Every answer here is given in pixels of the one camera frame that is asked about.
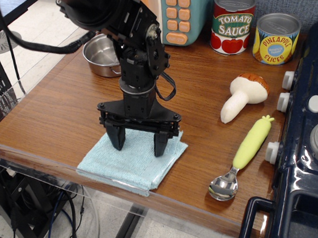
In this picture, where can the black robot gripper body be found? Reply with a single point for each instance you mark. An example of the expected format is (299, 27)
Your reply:
(140, 111)

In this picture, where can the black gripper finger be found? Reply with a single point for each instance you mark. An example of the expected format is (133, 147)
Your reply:
(116, 135)
(160, 142)

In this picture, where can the light blue cloth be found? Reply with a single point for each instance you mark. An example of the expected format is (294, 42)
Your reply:
(135, 168)

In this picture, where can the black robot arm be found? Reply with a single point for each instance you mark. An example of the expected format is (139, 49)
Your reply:
(135, 34)

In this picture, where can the stainless steel pot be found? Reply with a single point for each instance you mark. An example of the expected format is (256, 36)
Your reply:
(101, 57)

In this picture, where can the black table leg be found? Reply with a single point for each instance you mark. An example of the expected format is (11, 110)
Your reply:
(129, 224)

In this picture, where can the plush toy mushroom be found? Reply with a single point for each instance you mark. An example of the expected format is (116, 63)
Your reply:
(247, 88)

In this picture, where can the toy microwave oven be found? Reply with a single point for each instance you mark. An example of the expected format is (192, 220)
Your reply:
(181, 21)

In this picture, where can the tomato sauce can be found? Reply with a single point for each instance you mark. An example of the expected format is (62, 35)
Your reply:
(231, 24)

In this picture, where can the round floor vent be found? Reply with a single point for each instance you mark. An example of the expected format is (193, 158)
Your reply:
(4, 44)

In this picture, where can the pineapple slices can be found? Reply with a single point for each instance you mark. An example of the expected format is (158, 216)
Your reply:
(276, 38)

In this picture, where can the dark blue toy stove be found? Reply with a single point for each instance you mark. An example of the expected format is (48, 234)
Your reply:
(293, 210)

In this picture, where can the green handled metal spoon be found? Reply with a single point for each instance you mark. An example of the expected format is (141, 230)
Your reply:
(224, 188)

